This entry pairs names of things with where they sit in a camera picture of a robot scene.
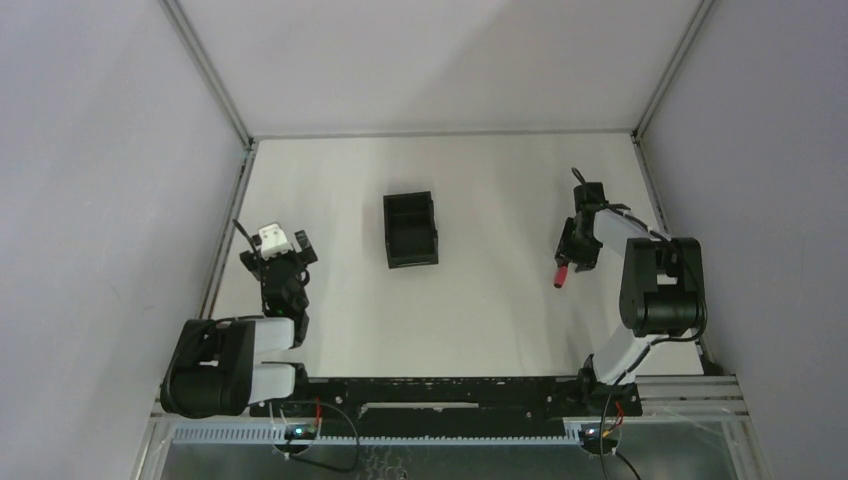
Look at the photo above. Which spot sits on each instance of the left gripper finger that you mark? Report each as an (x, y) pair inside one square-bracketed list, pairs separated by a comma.
[(251, 261), (306, 254)]

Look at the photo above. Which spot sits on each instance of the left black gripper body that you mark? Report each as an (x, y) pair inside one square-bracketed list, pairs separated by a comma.
[(279, 260)]

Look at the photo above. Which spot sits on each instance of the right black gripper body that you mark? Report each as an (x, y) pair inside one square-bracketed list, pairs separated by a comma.
[(586, 249)]

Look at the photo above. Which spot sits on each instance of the red handled screwdriver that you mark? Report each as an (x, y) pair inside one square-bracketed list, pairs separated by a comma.
[(561, 276)]

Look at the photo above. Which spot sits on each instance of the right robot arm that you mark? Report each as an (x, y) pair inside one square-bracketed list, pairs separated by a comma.
[(661, 298)]

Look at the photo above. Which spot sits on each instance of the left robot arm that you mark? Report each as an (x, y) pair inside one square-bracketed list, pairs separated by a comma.
[(214, 370)]

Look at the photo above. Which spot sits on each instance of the black plastic bin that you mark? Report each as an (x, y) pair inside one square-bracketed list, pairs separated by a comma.
[(410, 232)]

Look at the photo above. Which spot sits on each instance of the left green circuit board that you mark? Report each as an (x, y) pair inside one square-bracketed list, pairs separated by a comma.
[(301, 433)]

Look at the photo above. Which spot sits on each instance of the green circuit board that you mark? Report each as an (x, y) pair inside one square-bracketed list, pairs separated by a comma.
[(301, 433), (595, 443)]

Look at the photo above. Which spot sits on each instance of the right green circuit board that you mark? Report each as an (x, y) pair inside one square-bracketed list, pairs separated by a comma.
[(595, 443)]

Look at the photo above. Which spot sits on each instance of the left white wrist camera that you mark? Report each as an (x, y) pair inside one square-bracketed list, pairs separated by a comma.
[(273, 241)]

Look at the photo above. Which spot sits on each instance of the aluminium frame profile right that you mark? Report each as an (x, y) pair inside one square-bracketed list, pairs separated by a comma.
[(690, 398)]

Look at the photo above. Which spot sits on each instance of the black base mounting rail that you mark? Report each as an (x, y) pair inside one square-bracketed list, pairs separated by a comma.
[(558, 396)]

